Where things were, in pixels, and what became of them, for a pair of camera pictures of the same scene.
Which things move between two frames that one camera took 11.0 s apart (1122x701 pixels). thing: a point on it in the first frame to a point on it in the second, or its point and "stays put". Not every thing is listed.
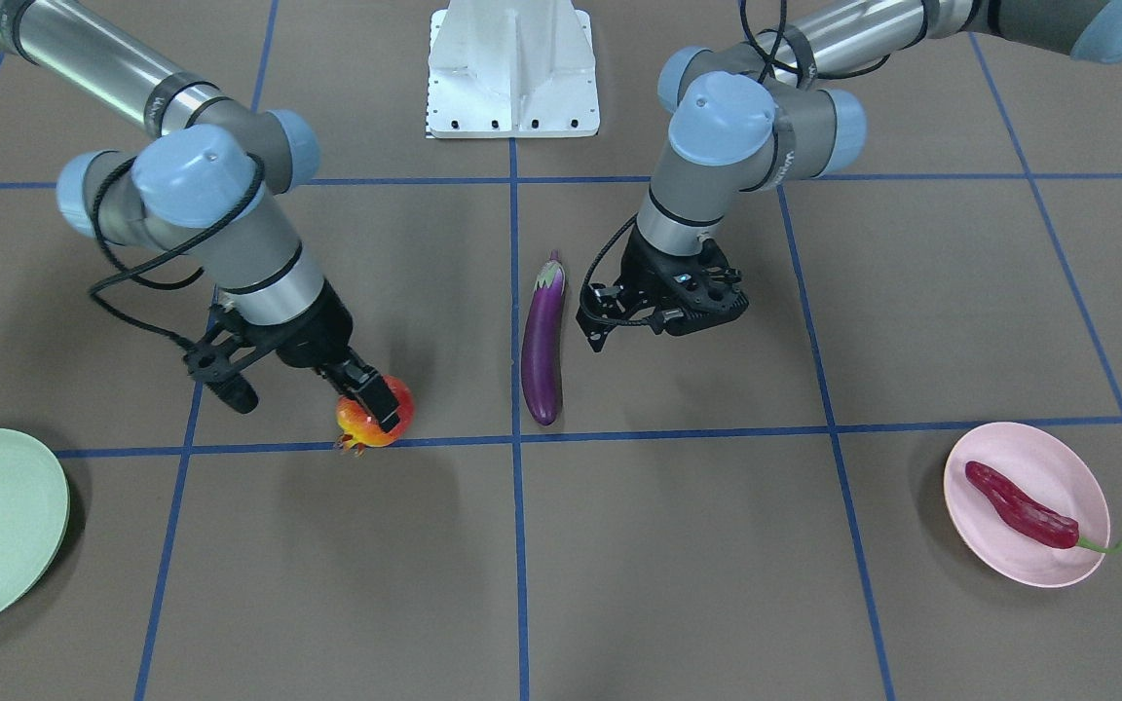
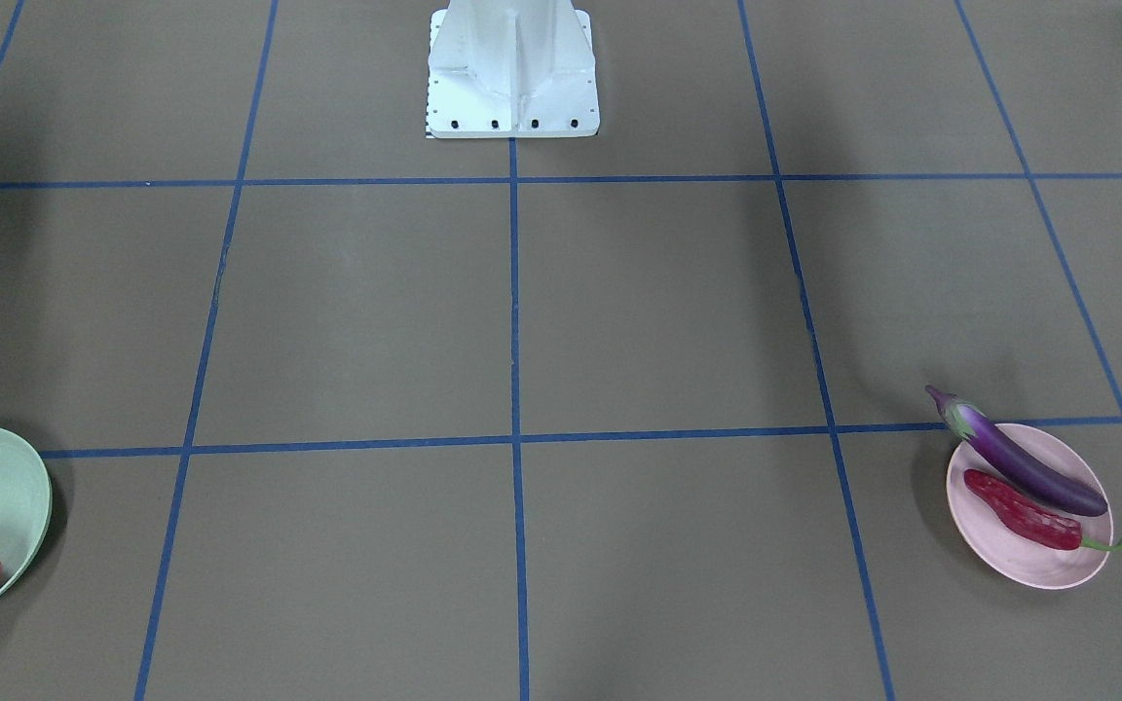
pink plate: (1053, 468) stays put
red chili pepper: (1045, 525) stays put
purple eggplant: (542, 343) to (1012, 464)
